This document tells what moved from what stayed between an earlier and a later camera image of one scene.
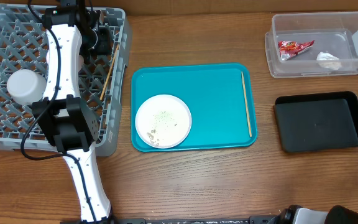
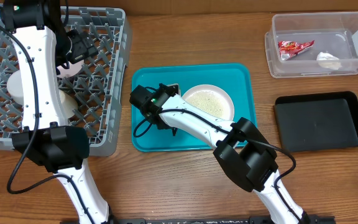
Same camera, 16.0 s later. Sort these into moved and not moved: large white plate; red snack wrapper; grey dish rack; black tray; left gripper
Moved: left gripper; large white plate
Not moved: grey dish rack; black tray; red snack wrapper
